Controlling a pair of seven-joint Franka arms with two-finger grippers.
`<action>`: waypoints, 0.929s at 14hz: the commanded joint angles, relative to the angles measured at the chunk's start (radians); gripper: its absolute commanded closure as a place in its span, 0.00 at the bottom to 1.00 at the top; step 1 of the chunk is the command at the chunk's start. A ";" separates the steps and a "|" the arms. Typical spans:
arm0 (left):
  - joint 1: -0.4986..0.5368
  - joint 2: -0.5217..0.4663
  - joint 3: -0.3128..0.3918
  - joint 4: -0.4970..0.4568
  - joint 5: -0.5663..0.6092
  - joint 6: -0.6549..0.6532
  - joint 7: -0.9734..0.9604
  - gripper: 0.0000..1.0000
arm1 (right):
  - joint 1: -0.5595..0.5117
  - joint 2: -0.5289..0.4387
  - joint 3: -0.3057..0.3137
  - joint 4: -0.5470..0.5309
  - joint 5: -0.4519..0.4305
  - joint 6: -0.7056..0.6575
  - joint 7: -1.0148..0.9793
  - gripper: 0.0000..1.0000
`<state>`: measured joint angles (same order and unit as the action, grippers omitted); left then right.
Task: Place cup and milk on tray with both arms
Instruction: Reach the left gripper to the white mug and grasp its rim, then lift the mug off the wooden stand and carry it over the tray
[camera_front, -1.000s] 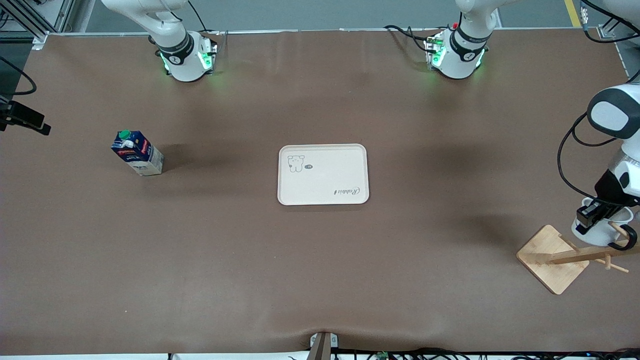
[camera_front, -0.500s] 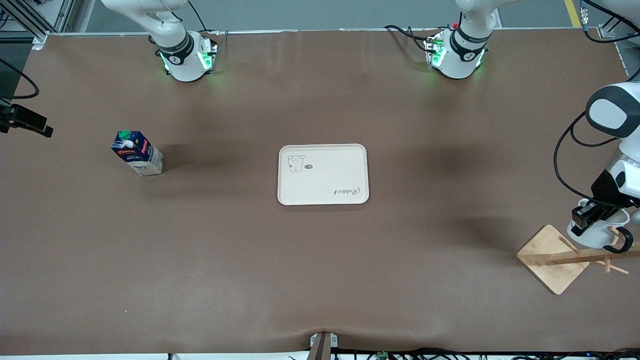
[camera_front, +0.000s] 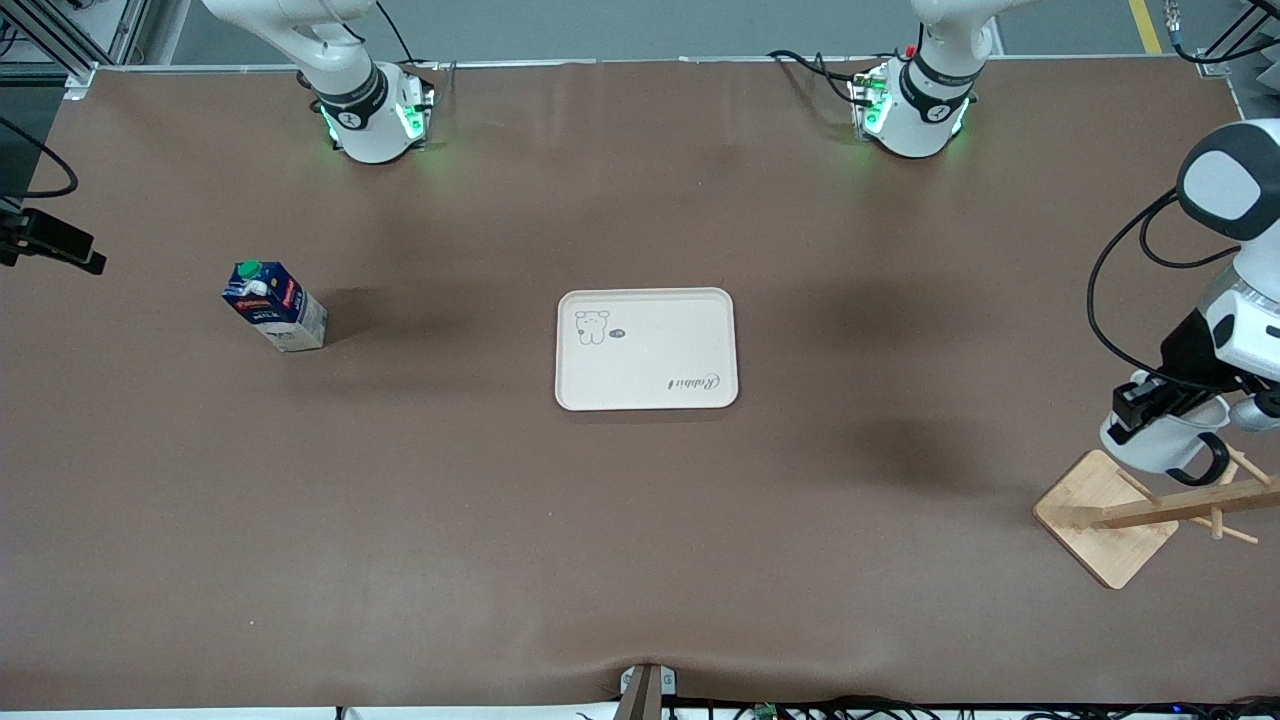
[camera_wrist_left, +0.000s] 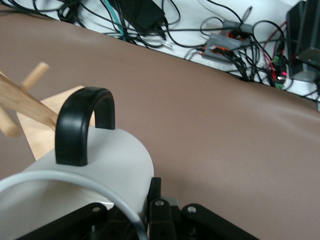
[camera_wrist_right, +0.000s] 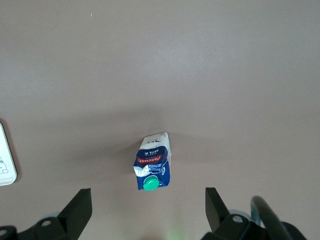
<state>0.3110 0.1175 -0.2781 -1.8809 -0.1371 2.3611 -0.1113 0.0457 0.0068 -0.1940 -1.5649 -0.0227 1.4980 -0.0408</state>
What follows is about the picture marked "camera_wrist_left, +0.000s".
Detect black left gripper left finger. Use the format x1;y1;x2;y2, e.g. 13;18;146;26
14;202;140;240

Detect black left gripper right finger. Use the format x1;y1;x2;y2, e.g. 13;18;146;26
146;176;261;240

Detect wooden mug stand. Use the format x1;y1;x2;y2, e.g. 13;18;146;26
0;61;86;162

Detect green terminal circuit board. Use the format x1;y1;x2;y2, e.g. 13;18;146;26
269;48;289;90

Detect grey electronic adapter boxes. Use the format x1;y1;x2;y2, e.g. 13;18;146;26
204;33;244;60

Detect dark grey box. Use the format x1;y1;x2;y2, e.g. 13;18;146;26
289;46;320;81

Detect black power adapter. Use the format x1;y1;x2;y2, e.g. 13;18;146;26
117;0;167;32

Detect black finned power supply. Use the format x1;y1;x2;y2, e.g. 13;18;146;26
285;0;320;62

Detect black cable tangle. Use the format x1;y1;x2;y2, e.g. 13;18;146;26
0;0;320;102

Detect grey orange wire connector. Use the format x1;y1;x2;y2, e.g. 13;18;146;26
221;19;254;39

